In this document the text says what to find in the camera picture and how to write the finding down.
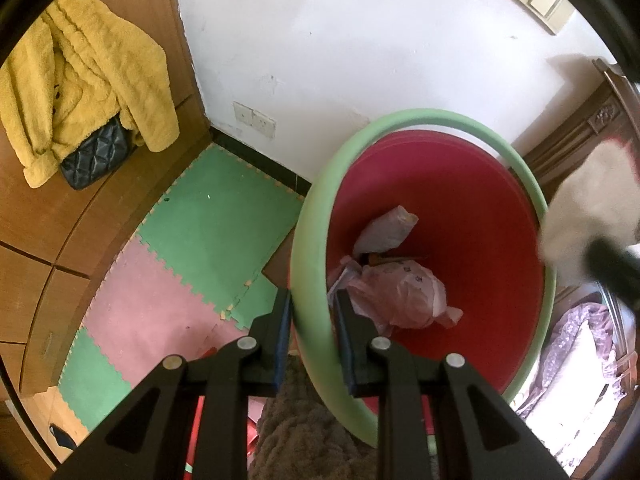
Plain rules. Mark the grey fluffy blanket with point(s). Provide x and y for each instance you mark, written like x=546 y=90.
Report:
x=300 y=435

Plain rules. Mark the yellow fleece jacket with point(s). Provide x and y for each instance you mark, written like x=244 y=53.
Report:
x=85 y=75

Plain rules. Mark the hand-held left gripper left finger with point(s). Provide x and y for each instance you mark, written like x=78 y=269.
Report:
x=282 y=345

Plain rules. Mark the dark wooden bed headboard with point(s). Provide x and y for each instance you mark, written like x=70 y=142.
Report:
x=565 y=155

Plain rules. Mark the white wall socket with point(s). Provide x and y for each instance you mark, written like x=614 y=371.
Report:
x=255 y=120

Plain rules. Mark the light wooden wardrobe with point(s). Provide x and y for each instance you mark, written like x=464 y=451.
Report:
x=100 y=220

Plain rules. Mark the lilac plastic wrapper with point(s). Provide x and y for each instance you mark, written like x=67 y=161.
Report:
x=346 y=272

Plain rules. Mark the white plastic wrapper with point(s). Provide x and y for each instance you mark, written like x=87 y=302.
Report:
x=382 y=232

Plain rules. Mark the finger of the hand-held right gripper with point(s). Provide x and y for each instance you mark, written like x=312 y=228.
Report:
x=615 y=270

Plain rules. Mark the black slipper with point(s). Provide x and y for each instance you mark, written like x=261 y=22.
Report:
x=62 y=437

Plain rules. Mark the green foam mat tile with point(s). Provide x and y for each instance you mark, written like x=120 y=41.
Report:
x=97 y=385
x=225 y=215

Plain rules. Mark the beige light switch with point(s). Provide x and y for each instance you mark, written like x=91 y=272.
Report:
x=542 y=0

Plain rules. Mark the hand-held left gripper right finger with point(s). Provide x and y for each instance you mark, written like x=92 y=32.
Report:
x=345 y=355

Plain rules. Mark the purple floral bedding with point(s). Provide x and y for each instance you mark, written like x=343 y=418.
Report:
x=595 y=317

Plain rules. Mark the white pillow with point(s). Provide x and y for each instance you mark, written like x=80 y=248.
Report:
x=580 y=360

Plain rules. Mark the red plastic stool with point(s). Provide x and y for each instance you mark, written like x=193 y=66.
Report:
x=201 y=425

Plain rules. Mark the black quilted handbag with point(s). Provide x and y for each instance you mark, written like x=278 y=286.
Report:
x=95 y=155

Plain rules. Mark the pink plastic bag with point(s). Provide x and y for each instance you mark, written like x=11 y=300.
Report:
x=400 y=295

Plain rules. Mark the pink foam mat tile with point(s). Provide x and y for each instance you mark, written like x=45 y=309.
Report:
x=160 y=310

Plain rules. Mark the green-rimmed red bin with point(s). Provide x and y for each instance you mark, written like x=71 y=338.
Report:
x=475 y=200

